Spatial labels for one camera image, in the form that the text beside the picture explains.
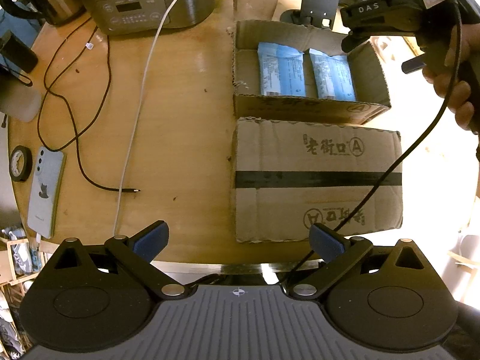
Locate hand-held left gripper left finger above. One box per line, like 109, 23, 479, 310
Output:
47, 220, 190, 301

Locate wooden shoe rack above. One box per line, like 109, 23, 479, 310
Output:
0, 227, 55, 360

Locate frosted plastic container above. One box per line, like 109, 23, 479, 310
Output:
0, 73, 41, 122

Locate light blue smartphone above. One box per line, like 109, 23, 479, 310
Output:
27, 146, 67, 240

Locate person's right hand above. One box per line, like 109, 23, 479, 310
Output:
422, 22, 480, 134

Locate white charging cable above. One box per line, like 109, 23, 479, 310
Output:
35, 0, 196, 248

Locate black rectangular case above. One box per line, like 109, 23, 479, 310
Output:
0, 30, 39, 74

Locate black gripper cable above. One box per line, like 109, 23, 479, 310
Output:
283, 0, 463, 286

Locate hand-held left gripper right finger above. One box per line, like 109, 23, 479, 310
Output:
292, 222, 433, 301

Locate black tape roll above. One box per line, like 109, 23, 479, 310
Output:
9, 146, 34, 182

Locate light wooden frame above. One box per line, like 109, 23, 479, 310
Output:
448, 234, 480, 302

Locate wooden desktop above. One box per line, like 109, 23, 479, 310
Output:
7, 0, 480, 267

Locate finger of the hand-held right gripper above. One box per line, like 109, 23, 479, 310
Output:
401, 54, 428, 74
340, 30, 374, 54

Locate closed taped cardboard box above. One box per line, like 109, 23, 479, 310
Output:
230, 117, 405, 244

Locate thin black cable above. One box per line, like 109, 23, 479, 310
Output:
37, 19, 141, 194

